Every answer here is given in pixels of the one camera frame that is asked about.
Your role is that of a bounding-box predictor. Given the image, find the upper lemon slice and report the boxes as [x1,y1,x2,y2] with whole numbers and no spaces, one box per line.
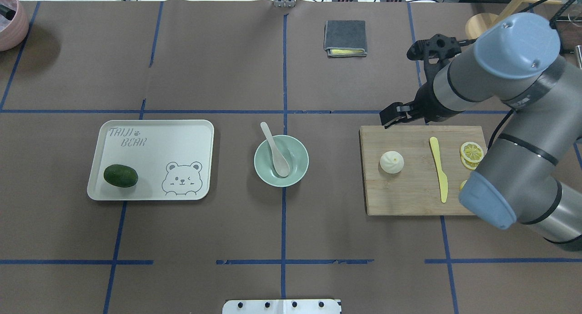
[460,141,486,163]

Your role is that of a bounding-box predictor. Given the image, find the white steamed bun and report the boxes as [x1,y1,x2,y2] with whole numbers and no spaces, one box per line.
[379,151,405,174]

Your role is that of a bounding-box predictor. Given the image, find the hidden lemon slice underneath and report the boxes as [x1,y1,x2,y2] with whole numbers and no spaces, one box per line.
[460,157,479,170]

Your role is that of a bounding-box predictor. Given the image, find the yellow plastic knife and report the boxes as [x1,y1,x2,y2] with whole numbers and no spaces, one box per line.
[429,136,449,204]

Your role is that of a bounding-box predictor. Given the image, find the white ceramic soup spoon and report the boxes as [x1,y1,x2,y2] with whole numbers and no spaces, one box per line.
[260,121,290,177]

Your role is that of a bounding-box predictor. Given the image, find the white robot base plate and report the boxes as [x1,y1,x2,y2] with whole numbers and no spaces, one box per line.
[222,298,342,314]

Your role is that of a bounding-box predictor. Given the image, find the wooden mug tree stand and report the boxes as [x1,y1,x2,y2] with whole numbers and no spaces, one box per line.
[464,0,540,40]

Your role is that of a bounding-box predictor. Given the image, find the dark green avocado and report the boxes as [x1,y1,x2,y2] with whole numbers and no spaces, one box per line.
[103,164,139,188]

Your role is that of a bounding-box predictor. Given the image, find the light green bowl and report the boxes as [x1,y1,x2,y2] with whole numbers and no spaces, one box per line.
[254,135,310,188]

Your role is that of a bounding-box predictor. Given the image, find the pink bowl with ice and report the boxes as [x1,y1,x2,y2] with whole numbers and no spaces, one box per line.
[0,0,29,52]

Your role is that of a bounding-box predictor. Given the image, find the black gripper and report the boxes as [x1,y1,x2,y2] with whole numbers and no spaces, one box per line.
[380,82,444,129]

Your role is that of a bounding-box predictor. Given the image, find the folded grey yellow cloth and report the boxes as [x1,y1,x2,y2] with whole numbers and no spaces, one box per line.
[323,20,368,58]

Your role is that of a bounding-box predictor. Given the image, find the lemon slice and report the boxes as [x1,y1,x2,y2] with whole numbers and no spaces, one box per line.
[459,179,468,190]
[460,141,486,163]

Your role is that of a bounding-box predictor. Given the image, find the white bear serving tray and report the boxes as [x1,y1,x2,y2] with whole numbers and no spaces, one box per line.
[87,120,215,201]

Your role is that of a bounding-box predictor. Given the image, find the lower lemon slice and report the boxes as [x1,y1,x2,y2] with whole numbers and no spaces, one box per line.
[459,179,468,190]

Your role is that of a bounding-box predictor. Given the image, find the bamboo cutting board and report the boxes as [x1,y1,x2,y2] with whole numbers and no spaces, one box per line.
[359,125,486,215]

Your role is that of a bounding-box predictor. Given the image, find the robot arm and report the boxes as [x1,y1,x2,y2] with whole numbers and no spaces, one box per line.
[380,12,582,252]

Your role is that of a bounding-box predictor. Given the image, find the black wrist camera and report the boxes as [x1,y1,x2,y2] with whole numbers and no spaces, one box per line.
[406,33,476,77]

